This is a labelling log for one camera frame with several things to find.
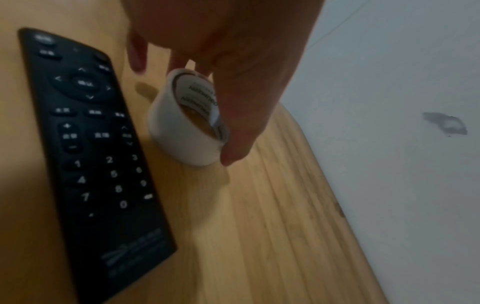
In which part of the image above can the person's left hand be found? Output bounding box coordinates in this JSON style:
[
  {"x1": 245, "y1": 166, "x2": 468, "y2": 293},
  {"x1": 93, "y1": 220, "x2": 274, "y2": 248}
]
[{"x1": 120, "y1": 0, "x2": 328, "y2": 167}]

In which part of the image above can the white tape roll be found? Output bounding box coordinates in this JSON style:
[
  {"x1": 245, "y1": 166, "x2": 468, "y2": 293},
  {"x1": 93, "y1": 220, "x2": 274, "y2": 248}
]
[{"x1": 147, "y1": 68, "x2": 230, "y2": 169}]

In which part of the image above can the black remote control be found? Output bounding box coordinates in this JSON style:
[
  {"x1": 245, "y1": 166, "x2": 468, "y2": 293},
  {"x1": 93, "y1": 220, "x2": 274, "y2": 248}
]
[{"x1": 16, "y1": 27, "x2": 179, "y2": 304}]

